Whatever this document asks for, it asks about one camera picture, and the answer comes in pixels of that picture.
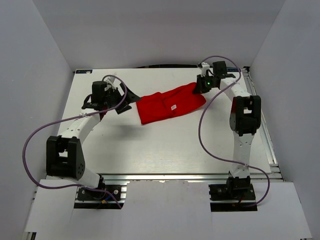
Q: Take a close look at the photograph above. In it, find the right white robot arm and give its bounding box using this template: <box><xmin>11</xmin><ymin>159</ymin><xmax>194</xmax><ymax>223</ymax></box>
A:
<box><xmin>192</xmin><ymin>61</ymin><xmax>261</xmax><ymax>180</ymax></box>

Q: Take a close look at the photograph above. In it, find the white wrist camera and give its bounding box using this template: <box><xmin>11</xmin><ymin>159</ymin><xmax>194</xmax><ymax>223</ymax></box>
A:
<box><xmin>197</xmin><ymin>62</ymin><xmax>210</xmax><ymax>77</ymax></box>
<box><xmin>103</xmin><ymin>75</ymin><xmax>116</xmax><ymax>91</ymax></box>

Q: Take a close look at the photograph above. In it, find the right blue corner label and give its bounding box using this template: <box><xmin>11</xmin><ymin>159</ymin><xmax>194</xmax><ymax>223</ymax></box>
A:
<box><xmin>226</xmin><ymin>67</ymin><xmax>241</xmax><ymax>73</ymax></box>

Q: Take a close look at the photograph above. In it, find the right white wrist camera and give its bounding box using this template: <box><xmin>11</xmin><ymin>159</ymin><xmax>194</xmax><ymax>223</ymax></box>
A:
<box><xmin>197</xmin><ymin>62</ymin><xmax>210</xmax><ymax>77</ymax></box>

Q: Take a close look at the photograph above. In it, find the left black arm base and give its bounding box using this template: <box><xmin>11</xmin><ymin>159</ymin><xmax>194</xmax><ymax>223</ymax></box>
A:
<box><xmin>73</xmin><ymin>180</ymin><xmax>129</xmax><ymax>210</ymax></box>

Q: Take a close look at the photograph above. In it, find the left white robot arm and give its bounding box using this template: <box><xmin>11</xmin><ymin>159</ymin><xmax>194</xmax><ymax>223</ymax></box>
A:
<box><xmin>46</xmin><ymin>80</ymin><xmax>141</xmax><ymax>200</ymax></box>

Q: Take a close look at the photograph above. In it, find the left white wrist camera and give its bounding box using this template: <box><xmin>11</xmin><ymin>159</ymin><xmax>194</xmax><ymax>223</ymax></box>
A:
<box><xmin>103</xmin><ymin>75</ymin><xmax>116</xmax><ymax>91</ymax></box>

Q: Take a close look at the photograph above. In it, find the aluminium front rail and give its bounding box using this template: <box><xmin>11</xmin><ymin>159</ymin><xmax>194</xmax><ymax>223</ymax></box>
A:
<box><xmin>99</xmin><ymin>173</ymin><xmax>283</xmax><ymax>182</ymax></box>

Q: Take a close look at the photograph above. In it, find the aluminium right side rail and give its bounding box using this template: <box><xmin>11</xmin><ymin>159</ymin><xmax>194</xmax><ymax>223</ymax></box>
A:
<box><xmin>241</xmin><ymin>66</ymin><xmax>283</xmax><ymax>180</ymax></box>

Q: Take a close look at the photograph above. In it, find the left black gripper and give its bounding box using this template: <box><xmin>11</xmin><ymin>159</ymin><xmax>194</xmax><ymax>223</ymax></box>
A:
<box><xmin>103</xmin><ymin>82</ymin><xmax>141</xmax><ymax>115</ymax></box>

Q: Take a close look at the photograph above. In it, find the red t-shirt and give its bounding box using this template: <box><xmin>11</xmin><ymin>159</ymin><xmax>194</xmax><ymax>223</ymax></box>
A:
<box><xmin>136</xmin><ymin>82</ymin><xmax>206</xmax><ymax>125</ymax></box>

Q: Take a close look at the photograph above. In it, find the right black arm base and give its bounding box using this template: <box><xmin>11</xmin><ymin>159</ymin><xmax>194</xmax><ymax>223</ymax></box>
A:
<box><xmin>208</xmin><ymin>176</ymin><xmax>258</xmax><ymax>213</ymax></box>

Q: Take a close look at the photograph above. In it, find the aluminium rail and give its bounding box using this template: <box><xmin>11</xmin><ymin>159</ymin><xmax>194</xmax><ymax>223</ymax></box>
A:
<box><xmin>241</xmin><ymin>66</ymin><xmax>283</xmax><ymax>180</ymax></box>
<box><xmin>99</xmin><ymin>173</ymin><xmax>283</xmax><ymax>182</ymax></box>

